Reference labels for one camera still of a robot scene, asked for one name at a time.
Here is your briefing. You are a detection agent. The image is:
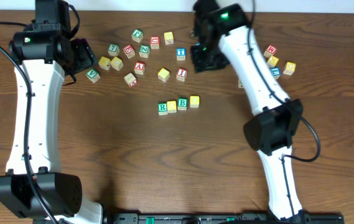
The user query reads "yellow O block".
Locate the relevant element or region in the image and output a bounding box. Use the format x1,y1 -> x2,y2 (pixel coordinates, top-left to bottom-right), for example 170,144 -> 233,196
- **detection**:
190,95 -> 200,108
167,100 -> 177,113

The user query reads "green B block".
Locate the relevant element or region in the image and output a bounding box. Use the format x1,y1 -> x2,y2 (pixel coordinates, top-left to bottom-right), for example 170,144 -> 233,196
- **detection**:
177,98 -> 188,111

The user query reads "green R block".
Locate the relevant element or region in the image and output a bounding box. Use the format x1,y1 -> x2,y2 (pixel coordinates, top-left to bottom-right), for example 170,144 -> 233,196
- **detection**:
157,103 -> 168,116

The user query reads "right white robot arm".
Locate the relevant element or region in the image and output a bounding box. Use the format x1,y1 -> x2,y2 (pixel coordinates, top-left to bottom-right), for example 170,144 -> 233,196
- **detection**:
190,0 -> 302,220

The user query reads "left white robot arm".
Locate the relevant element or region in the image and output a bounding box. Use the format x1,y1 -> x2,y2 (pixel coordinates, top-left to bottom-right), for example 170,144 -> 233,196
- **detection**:
0,0 -> 110,223

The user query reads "blue T block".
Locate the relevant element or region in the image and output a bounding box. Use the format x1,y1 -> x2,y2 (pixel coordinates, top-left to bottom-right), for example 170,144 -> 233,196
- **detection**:
176,48 -> 187,60

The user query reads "red I block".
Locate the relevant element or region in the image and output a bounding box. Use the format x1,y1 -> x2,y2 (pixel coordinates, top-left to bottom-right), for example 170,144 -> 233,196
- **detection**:
176,68 -> 188,82

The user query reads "yellow block top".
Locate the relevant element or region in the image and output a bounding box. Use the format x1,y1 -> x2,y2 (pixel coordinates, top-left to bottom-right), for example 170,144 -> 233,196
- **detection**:
164,32 -> 174,45

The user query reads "yellow block centre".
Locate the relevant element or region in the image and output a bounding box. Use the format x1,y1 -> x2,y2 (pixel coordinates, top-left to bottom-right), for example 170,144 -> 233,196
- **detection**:
158,68 -> 170,82

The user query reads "red U block top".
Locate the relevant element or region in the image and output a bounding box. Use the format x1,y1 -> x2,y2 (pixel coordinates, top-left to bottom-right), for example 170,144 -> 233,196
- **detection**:
150,36 -> 160,49

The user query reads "green V block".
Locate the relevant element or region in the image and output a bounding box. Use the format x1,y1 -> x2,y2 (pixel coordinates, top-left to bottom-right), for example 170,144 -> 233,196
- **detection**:
86,68 -> 100,83

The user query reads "yellow block far left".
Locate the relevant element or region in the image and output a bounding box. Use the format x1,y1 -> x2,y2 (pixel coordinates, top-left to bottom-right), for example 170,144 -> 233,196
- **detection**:
98,57 -> 111,70

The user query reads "green N block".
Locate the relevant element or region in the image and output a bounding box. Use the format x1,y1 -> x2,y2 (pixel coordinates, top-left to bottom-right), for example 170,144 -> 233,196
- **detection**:
139,45 -> 150,58

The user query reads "red M block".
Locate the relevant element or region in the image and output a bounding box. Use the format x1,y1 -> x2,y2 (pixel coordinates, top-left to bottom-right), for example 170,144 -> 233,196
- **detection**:
263,45 -> 277,58

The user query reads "yellow K block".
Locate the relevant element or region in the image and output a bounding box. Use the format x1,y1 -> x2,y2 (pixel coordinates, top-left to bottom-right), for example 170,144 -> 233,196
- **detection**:
266,55 -> 279,68

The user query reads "green 7 block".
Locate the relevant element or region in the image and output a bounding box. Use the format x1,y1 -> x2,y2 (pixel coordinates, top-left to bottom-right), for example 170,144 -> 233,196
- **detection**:
108,44 -> 119,57

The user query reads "red A block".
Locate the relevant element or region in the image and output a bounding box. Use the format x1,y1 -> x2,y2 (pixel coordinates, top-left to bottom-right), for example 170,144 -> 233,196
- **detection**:
134,62 -> 146,75

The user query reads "blue L block right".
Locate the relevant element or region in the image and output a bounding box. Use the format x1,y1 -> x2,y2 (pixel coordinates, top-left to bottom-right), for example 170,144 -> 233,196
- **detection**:
270,67 -> 281,80

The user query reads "green J block top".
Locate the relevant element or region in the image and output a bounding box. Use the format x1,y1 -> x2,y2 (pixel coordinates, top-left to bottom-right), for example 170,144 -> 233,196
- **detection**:
131,29 -> 144,43

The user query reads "yellow block beside left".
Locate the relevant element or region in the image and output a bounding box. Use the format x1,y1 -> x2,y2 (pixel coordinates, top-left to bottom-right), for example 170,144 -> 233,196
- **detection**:
111,57 -> 124,71

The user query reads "red E block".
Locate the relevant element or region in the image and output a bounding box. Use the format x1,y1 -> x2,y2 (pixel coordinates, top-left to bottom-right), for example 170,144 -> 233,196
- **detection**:
123,44 -> 135,58

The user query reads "tilted red wooden block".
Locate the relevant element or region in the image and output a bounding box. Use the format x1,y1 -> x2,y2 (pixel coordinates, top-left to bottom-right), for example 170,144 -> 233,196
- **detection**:
124,73 -> 137,87

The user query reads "yellow G block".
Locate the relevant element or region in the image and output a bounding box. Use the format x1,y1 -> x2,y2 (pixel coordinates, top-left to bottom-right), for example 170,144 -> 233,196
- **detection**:
283,62 -> 296,75

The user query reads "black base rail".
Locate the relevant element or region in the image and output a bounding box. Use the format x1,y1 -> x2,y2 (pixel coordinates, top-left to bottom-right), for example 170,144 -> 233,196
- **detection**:
112,212 -> 345,224

